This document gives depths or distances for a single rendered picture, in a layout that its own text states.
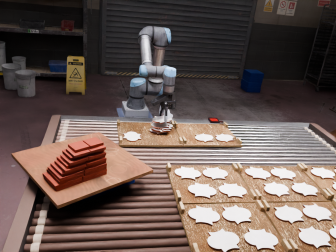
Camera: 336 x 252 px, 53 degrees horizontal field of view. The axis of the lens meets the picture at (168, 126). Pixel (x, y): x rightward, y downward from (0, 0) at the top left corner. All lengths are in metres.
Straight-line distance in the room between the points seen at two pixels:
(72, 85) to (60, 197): 4.35
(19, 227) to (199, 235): 0.73
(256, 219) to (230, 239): 0.22
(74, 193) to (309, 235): 1.04
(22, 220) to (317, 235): 1.26
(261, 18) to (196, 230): 6.60
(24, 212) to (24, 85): 4.15
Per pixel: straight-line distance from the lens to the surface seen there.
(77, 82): 5.71
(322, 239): 1.68
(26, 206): 1.60
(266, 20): 7.83
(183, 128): 2.42
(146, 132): 2.29
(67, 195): 1.48
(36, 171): 1.66
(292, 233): 1.65
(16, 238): 1.46
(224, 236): 1.50
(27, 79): 5.57
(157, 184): 1.78
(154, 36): 2.50
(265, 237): 1.56
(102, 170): 1.59
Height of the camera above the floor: 1.91
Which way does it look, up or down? 24 degrees down
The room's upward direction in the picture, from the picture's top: 7 degrees clockwise
